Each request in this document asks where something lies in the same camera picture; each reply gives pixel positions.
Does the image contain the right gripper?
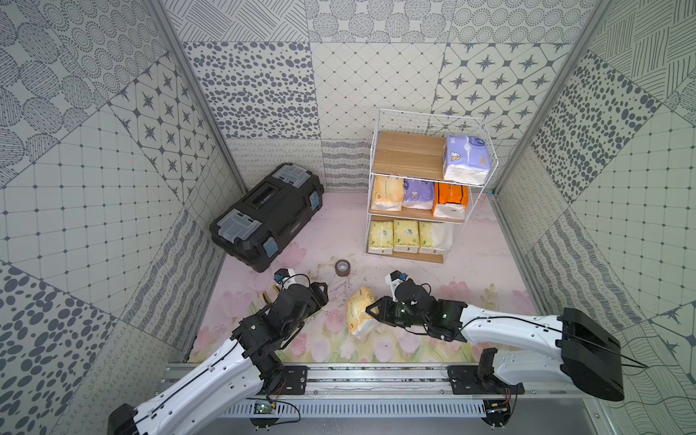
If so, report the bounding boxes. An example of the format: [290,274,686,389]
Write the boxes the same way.
[364,295,428,329]

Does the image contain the yellow tissue pack top shelf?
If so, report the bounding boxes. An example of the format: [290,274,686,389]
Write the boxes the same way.
[345,286,379,341]

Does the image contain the yellow tissue pack shelf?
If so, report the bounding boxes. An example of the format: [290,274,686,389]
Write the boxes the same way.
[371,175,404,211]
[345,286,379,341]

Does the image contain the purple tissue pack shelf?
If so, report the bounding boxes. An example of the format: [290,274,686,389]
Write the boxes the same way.
[442,135,491,186]
[402,179,435,210]

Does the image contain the purple tissue pack top shelf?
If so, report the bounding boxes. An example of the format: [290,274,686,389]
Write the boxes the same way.
[442,135,491,186]

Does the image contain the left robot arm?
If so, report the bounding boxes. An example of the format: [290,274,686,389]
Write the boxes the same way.
[107,277,329,434]

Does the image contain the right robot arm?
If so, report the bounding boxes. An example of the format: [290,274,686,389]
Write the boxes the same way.
[365,275,625,402]

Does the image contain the green tissue pack left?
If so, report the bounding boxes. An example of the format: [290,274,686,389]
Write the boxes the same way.
[367,220,394,256]

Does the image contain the green tissue pack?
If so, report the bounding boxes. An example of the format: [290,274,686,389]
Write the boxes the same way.
[367,220,394,256]
[419,221,453,255]
[393,219,421,253]

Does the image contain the green tissue pack middle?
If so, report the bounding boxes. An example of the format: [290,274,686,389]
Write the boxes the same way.
[393,219,421,253]

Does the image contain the green tissue pack right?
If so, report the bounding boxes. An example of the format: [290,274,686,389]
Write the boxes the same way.
[419,221,453,255]

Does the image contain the orange tissue pack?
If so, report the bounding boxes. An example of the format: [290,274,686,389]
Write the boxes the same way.
[432,183,469,221]

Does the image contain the brown tape roll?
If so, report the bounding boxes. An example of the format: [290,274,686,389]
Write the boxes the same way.
[335,259,351,277]

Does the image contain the black plastic toolbox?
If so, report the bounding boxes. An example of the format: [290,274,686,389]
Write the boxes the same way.
[210,163,324,273]

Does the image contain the green circuit board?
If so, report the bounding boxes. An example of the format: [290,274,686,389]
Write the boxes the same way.
[253,401,276,415]

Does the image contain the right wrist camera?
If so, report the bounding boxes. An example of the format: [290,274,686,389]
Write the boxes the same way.
[384,270,408,290]

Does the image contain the yellow handled pliers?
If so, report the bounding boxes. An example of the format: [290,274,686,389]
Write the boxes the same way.
[262,292,277,304]

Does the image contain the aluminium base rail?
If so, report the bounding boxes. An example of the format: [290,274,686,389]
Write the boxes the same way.
[154,361,577,403]

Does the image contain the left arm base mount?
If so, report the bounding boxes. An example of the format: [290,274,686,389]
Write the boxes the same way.
[265,365,308,397]

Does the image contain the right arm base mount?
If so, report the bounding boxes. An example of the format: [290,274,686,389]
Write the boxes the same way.
[447,347,525,395]

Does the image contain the white wire wooden shelf rack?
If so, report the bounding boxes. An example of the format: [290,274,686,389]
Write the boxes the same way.
[365,109,498,264]

